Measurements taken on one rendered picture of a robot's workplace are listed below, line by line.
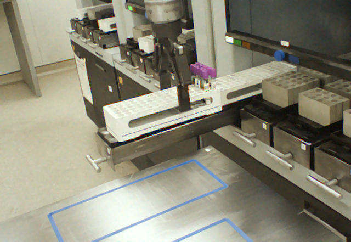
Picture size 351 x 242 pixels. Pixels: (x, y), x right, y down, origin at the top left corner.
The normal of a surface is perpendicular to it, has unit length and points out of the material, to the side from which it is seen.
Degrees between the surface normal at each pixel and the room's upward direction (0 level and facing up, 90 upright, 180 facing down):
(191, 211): 0
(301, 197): 90
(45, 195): 0
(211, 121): 90
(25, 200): 0
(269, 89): 90
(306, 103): 90
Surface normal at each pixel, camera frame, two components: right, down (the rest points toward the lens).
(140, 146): 0.47, 0.29
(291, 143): -0.87, 0.28
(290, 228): -0.11, -0.91
